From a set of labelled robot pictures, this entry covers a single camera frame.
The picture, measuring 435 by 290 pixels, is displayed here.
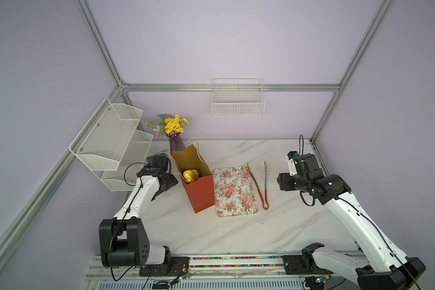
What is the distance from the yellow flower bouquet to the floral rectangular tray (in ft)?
1.03

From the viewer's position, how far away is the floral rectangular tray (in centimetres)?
92

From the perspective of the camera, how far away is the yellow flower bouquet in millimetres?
906
